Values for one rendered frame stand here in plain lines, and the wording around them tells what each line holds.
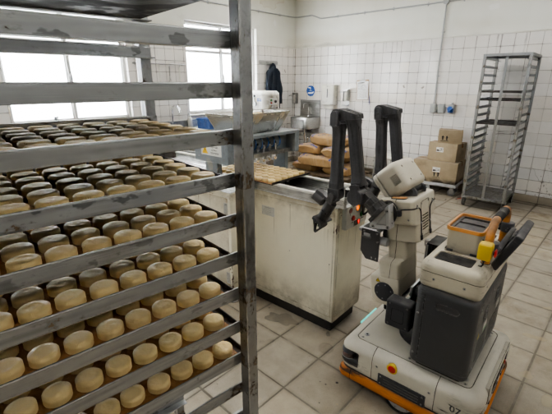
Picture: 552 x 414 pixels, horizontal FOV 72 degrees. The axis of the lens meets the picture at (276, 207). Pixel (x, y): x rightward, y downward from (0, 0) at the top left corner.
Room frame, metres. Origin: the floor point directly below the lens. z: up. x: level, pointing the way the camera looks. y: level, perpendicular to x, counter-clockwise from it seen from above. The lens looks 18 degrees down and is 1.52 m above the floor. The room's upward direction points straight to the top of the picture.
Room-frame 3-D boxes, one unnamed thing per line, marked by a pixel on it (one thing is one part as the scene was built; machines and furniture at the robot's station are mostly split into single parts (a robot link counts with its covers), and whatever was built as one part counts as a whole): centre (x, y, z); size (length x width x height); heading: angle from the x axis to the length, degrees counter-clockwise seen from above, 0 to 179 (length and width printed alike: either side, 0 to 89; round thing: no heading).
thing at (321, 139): (6.25, -0.93, 0.62); 0.72 x 0.42 x 0.17; 53
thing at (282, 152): (2.71, 0.19, 1.01); 0.72 x 0.33 x 0.34; 139
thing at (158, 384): (0.69, 0.26, 0.87); 0.05 x 0.05 x 0.02
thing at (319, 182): (2.89, 0.18, 0.87); 2.01 x 0.03 x 0.07; 49
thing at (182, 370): (0.73, 0.22, 0.87); 0.05 x 0.05 x 0.02
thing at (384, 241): (1.84, -0.56, 0.77); 0.28 x 0.16 x 0.22; 139
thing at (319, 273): (2.38, -0.20, 0.45); 0.70 x 0.34 x 0.90; 49
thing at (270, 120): (2.71, 0.19, 1.25); 0.56 x 0.29 x 0.14; 139
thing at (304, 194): (2.67, 0.37, 0.87); 2.01 x 0.03 x 0.07; 49
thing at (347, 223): (2.14, -0.47, 0.77); 0.24 x 0.04 x 0.14; 139
